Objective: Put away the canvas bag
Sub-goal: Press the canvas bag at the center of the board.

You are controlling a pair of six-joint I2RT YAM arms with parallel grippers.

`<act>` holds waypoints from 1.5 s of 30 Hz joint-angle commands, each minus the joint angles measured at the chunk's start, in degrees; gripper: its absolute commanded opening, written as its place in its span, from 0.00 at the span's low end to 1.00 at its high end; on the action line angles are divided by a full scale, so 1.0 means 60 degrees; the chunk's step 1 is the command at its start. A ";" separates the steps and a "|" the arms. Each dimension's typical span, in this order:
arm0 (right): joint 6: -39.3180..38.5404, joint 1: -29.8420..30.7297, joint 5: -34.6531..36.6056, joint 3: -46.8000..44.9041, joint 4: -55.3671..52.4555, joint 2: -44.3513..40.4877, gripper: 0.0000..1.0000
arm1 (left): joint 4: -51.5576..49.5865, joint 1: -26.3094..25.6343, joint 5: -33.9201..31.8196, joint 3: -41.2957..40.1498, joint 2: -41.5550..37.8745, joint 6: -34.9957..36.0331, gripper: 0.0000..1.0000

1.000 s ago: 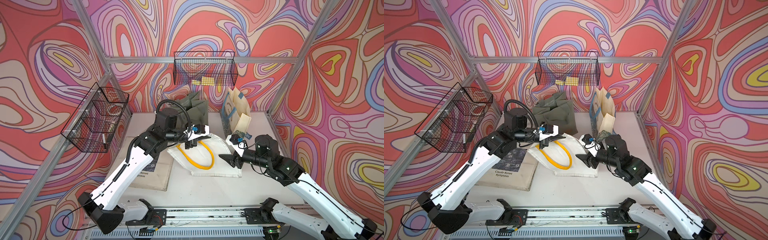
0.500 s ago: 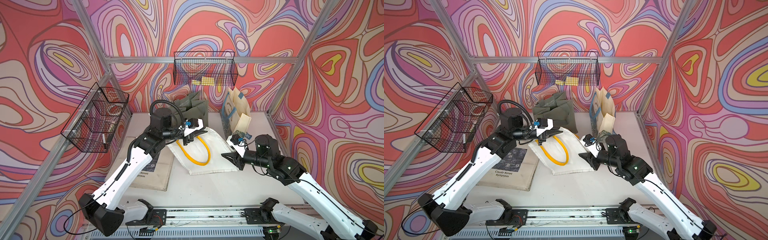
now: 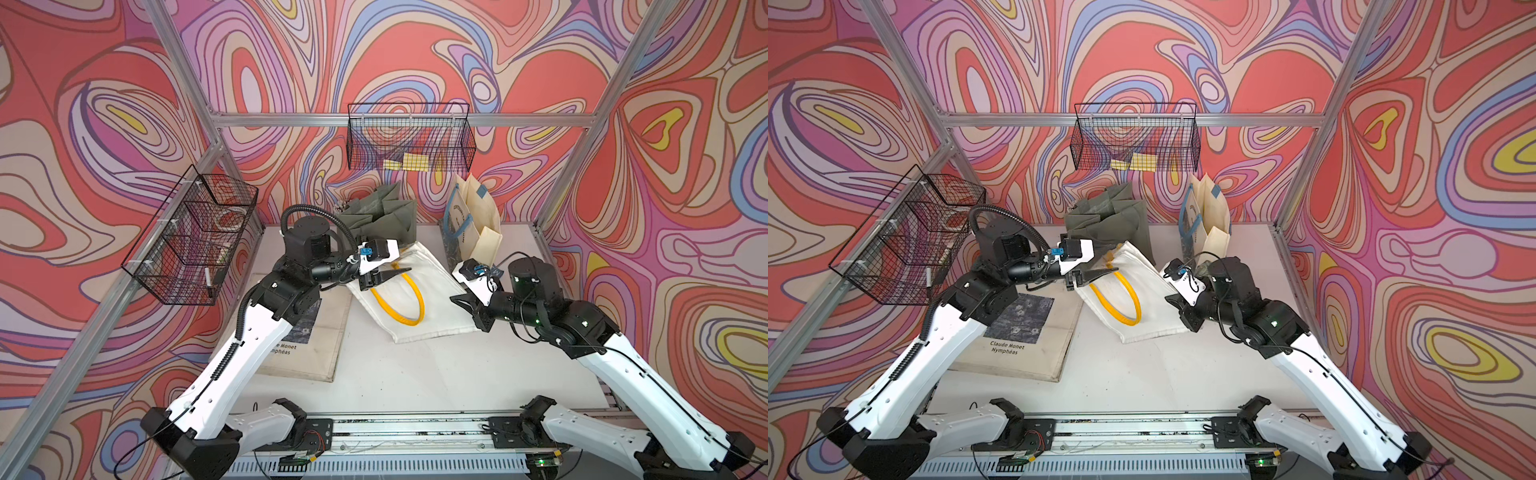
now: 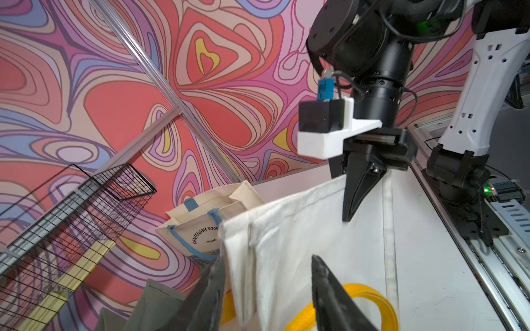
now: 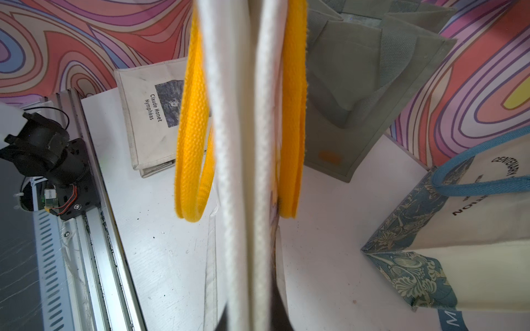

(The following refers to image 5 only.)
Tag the olive green fabric bag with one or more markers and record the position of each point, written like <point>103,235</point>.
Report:
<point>366,60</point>

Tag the cream canvas tote bag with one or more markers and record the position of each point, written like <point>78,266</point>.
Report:
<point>151,100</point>

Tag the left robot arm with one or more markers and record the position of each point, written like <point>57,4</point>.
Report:
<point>39,147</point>

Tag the beige bag blue handles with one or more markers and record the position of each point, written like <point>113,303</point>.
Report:
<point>460,239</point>

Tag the white bag yellow handles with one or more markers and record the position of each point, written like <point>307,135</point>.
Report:
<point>242,134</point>

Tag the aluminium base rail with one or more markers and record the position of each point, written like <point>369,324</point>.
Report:
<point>84,280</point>

